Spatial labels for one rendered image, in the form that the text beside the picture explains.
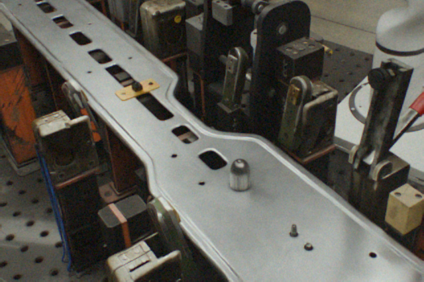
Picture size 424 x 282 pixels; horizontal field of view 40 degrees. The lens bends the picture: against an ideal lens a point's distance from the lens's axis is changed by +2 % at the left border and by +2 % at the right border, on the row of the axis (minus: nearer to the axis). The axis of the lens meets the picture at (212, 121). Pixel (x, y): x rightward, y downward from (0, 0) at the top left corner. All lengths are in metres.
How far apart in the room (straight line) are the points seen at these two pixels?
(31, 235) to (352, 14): 2.77
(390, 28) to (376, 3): 2.51
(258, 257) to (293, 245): 0.05
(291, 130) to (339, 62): 0.85
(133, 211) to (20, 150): 0.62
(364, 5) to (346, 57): 2.01
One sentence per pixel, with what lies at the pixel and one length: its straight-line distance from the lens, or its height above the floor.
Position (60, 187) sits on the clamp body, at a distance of 1.06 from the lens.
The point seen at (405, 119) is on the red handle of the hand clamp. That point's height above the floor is 1.11.
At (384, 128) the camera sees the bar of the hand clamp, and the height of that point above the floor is 1.13.
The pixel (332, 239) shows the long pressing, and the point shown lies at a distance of 0.83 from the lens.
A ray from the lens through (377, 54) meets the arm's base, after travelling 1.43.
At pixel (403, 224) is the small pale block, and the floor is 1.03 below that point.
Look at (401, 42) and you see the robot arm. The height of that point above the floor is 0.97.
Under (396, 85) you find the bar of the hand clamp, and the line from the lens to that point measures 0.79.
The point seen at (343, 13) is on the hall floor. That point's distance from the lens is 3.72.
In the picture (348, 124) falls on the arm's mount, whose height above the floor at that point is 0.74.
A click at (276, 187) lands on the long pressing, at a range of 0.90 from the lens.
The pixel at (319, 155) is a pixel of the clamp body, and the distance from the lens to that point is 1.04.
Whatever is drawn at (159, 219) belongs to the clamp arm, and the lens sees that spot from 0.71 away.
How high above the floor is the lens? 1.61
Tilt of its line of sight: 36 degrees down
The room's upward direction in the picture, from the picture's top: 3 degrees counter-clockwise
